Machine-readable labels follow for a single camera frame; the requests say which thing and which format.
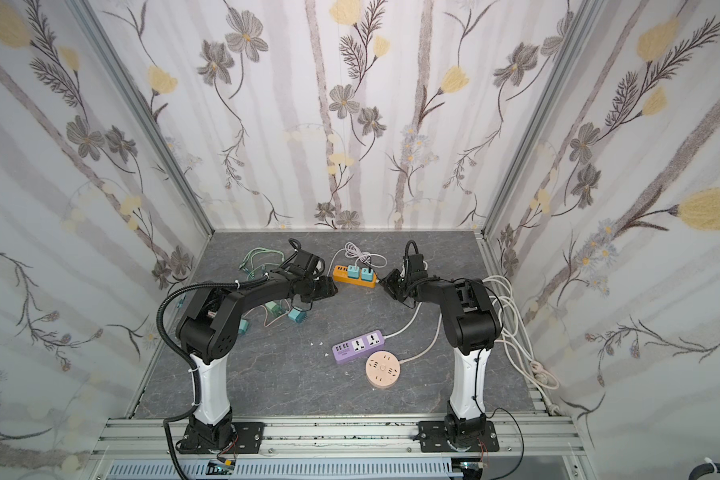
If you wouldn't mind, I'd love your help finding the orange power strip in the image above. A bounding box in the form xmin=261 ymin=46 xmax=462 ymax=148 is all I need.
xmin=332 ymin=265 xmax=378 ymax=288

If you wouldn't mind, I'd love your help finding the teal charger black cable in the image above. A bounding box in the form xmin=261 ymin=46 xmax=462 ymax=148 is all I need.
xmin=359 ymin=254 xmax=391 ymax=284

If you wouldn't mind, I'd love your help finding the light green charging cable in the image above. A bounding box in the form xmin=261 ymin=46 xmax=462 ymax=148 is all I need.
xmin=238 ymin=247 xmax=289 ymax=280

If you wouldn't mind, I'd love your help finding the green charger plug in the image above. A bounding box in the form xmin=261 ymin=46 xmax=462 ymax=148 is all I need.
xmin=264 ymin=301 xmax=286 ymax=318

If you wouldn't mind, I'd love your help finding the purple power strip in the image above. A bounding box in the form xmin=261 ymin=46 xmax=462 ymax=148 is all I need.
xmin=332 ymin=330 xmax=385 ymax=365

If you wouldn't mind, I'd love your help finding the pink round power strip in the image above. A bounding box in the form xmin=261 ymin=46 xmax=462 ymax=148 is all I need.
xmin=365 ymin=351 xmax=400 ymax=389

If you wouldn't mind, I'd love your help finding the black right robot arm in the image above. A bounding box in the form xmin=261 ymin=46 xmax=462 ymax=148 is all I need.
xmin=382 ymin=252 xmax=502 ymax=449

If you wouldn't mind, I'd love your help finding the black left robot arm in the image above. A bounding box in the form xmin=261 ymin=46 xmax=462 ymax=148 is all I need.
xmin=172 ymin=249 xmax=337 ymax=454

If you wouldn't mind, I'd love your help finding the teal charger plug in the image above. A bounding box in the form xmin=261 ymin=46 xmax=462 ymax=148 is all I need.
xmin=287 ymin=307 xmax=307 ymax=324

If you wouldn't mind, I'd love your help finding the black corrugated cable conduit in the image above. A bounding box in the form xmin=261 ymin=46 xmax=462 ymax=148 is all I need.
xmin=155 ymin=278 xmax=271 ymax=480

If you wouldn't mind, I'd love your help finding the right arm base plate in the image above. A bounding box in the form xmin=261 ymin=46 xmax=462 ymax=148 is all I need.
xmin=413 ymin=420 xmax=500 ymax=454

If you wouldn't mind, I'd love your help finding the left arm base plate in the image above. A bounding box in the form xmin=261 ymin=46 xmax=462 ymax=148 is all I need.
xmin=176 ymin=422 xmax=265 ymax=454

